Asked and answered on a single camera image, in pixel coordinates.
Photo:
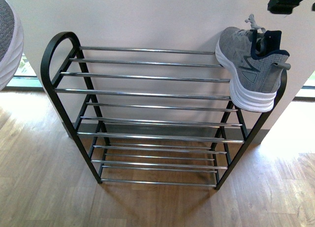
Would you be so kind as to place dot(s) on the grey sneaker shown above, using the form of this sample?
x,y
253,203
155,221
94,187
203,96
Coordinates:
x,y
11,42
255,61

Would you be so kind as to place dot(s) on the black metal shoe rack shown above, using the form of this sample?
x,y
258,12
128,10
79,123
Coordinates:
x,y
148,116

